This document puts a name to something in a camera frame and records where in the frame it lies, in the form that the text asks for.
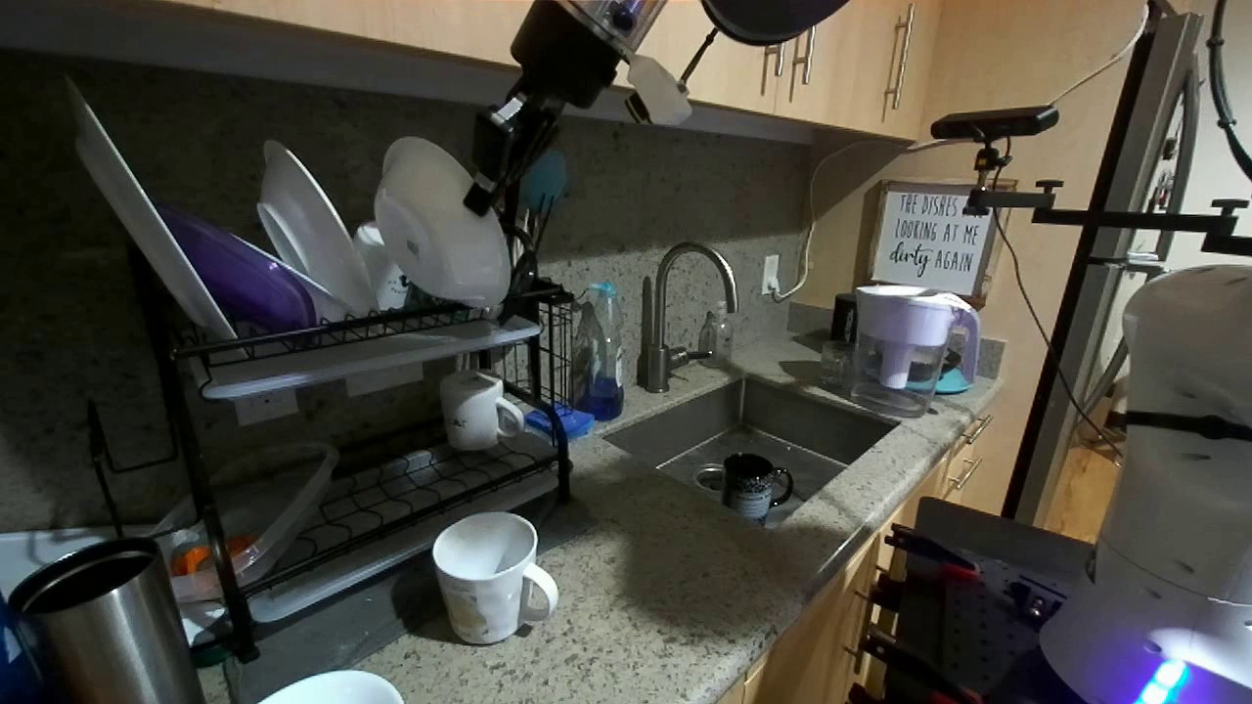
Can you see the small orange item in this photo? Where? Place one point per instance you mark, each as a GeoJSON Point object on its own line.
{"type": "Point", "coordinates": [209, 557]}

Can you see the wide white bowl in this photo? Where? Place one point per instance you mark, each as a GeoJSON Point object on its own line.
{"type": "Point", "coordinates": [436, 236]}

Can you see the metal stand pole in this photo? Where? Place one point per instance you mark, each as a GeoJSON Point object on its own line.
{"type": "Point", "coordinates": [1098, 286]}

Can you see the black stereo camera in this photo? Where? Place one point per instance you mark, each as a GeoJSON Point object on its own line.
{"type": "Point", "coordinates": [992, 124]}

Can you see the small clear bottle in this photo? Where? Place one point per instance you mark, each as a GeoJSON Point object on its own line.
{"type": "Point", "coordinates": [717, 336]}

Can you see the blue sponge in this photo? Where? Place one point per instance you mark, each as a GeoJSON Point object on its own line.
{"type": "Point", "coordinates": [563, 421]}

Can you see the white wall outlet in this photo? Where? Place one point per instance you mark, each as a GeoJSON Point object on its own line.
{"type": "Point", "coordinates": [774, 275]}

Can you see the small black object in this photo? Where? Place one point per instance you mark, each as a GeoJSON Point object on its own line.
{"type": "Point", "coordinates": [843, 320]}

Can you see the large white flat board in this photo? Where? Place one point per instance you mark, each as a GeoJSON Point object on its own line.
{"type": "Point", "coordinates": [143, 220]}

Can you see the stainless steel tumbler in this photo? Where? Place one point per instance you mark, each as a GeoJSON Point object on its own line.
{"type": "Point", "coordinates": [112, 627]}

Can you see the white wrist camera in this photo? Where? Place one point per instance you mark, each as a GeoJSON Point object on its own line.
{"type": "Point", "coordinates": [659, 93]}

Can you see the wooden lower cabinet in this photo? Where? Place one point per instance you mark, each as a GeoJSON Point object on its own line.
{"type": "Point", "coordinates": [808, 640]}

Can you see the teal spatula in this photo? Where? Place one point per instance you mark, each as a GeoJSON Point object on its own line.
{"type": "Point", "coordinates": [545, 180]}

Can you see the wooden upper cabinets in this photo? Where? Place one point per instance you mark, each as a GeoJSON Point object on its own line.
{"type": "Point", "coordinates": [392, 20]}

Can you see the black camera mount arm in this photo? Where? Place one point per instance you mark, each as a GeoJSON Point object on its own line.
{"type": "Point", "coordinates": [1109, 217]}

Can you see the white water filter pitcher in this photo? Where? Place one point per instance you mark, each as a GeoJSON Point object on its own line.
{"type": "Point", "coordinates": [907, 335]}

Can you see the clear blue dish soap bottle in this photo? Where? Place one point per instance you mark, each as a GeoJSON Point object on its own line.
{"type": "Point", "coordinates": [603, 365]}

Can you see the clear plastic container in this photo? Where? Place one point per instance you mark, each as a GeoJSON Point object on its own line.
{"type": "Point", "coordinates": [276, 502]}

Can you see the teal cloth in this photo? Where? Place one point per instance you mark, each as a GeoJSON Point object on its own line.
{"type": "Point", "coordinates": [950, 383]}

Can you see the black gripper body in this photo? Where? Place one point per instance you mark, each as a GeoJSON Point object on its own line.
{"type": "Point", "coordinates": [555, 65]}

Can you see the white mug black print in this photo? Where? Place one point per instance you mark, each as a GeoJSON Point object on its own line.
{"type": "Point", "coordinates": [383, 266]}

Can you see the purple plate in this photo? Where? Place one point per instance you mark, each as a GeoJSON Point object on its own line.
{"type": "Point", "coordinates": [241, 278]}

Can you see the black two-tier dish rack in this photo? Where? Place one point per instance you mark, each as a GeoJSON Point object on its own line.
{"type": "Point", "coordinates": [325, 369]}

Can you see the framed text sign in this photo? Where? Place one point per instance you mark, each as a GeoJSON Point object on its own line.
{"type": "Point", "coordinates": [931, 240]}

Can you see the black mesh utensil holder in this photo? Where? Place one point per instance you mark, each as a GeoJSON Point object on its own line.
{"type": "Point", "coordinates": [555, 347]}

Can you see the steel faucet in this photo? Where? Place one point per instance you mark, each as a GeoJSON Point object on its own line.
{"type": "Point", "coordinates": [692, 250]}

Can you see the stainless steel sink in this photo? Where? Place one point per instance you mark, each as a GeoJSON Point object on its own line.
{"type": "Point", "coordinates": [783, 432]}

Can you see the small white bowl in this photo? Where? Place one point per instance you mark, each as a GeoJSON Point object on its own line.
{"type": "Point", "coordinates": [335, 688]}

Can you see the black tool panel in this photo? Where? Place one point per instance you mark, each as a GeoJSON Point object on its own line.
{"type": "Point", "coordinates": [965, 613]}

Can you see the small white plate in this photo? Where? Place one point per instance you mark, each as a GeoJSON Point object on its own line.
{"type": "Point", "coordinates": [315, 300]}

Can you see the round sink drain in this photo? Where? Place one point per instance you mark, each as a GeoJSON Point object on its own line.
{"type": "Point", "coordinates": [710, 479]}

